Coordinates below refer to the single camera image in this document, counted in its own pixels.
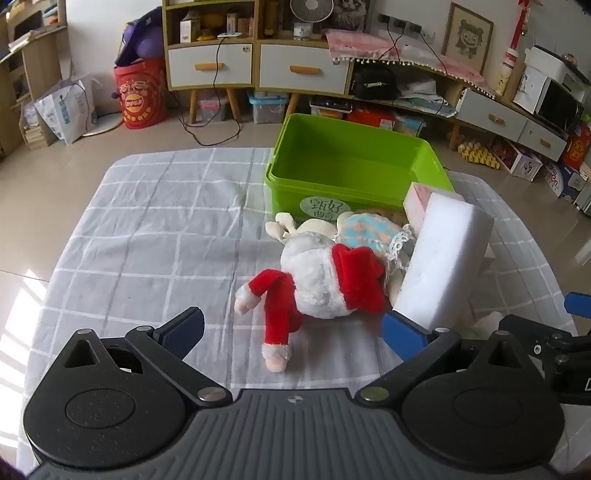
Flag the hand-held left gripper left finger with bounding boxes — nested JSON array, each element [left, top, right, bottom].
[[64, 307, 232, 409]]

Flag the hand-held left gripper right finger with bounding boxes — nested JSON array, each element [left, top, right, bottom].
[[355, 310, 532, 408]]

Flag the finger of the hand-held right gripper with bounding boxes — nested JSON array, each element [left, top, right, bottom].
[[566, 292, 591, 319], [501, 314, 568, 356]]

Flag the white cloth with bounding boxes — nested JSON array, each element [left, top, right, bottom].
[[475, 311, 505, 336]]

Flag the plain white sponge block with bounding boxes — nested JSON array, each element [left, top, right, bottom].
[[392, 193, 495, 331]]

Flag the red white santa plush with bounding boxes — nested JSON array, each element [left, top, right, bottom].
[[234, 228, 387, 374]]

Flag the beige doll blue dress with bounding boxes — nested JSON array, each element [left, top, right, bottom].
[[265, 210, 419, 301]]

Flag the pink-faced white sponge block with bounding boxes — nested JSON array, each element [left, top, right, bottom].
[[404, 182, 465, 232]]

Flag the green plastic bin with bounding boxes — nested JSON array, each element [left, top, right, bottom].
[[264, 113, 455, 223]]

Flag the grey checked tablecloth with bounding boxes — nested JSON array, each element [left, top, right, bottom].
[[18, 148, 583, 468]]

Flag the white blue carton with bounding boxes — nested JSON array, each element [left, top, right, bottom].
[[542, 159, 587, 202]]

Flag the red yellow carton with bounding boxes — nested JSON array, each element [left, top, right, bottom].
[[561, 122, 591, 174]]

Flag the white printed box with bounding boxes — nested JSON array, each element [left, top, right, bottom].
[[492, 138, 544, 181]]

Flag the white TV stand drawer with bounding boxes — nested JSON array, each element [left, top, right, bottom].
[[259, 44, 352, 94], [457, 89, 528, 136], [517, 119, 568, 161]]

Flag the yellow egg tray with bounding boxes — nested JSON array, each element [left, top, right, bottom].
[[457, 138, 502, 169]]

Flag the microwave oven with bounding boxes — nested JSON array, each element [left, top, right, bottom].
[[536, 76, 585, 133]]

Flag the clear storage box blue lid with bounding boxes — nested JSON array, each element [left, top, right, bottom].
[[394, 113, 426, 137], [247, 90, 290, 124]]

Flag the white round base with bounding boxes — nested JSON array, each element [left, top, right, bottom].
[[83, 113, 125, 137]]

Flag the red box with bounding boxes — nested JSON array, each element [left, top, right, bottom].
[[353, 108, 398, 131]]

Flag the clear storage box pink contents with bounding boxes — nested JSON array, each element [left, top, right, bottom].
[[196, 90, 230, 122]]

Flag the wooden shelf cabinet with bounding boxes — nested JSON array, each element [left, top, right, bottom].
[[161, 0, 260, 124]]

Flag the red printed bag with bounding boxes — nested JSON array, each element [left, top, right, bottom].
[[114, 58, 168, 130]]

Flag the white appliance box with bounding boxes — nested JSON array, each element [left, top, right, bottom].
[[524, 46, 590, 93]]

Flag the storage box black lid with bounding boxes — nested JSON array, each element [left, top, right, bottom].
[[309, 95, 354, 121]]

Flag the white red cylinder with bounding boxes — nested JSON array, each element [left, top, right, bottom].
[[496, 46, 518, 96]]

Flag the pile of folded cloths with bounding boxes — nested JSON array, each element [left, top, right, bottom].
[[399, 80, 458, 117]]

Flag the white paper bag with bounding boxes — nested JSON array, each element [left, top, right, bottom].
[[34, 74, 99, 145]]

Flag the wooden TV stand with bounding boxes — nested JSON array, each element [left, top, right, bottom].
[[256, 28, 573, 163]]

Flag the black bag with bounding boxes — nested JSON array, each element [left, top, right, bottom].
[[351, 62, 400, 100]]

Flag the white cabinet drawer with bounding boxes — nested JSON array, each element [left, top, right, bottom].
[[167, 43, 254, 86]]

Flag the framed cartoon picture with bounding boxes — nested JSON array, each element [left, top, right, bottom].
[[441, 2, 495, 75]]

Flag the red hanging decoration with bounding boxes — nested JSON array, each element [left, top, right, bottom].
[[517, 0, 533, 47]]

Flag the purple plush toy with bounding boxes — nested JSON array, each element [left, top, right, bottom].
[[115, 9, 167, 68]]

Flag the pink fringed cloth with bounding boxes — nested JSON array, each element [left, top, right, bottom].
[[323, 28, 498, 97]]

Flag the wooden desk with shelves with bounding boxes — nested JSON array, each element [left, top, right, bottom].
[[0, 0, 71, 158]]

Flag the yellow bottle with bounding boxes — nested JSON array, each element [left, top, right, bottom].
[[265, 0, 280, 40]]

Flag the framed cat picture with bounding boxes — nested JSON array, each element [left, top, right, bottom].
[[332, 0, 373, 33]]

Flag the small white desk fan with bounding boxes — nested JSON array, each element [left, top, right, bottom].
[[290, 0, 334, 26]]

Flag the black cable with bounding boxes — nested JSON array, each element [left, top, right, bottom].
[[177, 36, 242, 147]]

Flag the wall power sockets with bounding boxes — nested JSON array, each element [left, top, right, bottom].
[[378, 13, 424, 34]]

